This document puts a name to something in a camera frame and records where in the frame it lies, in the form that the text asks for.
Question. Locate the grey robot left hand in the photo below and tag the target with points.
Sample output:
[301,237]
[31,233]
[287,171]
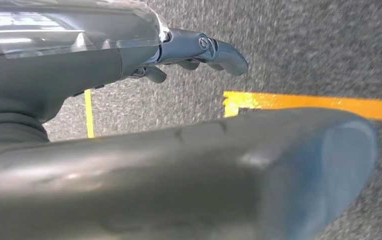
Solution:
[78,66]

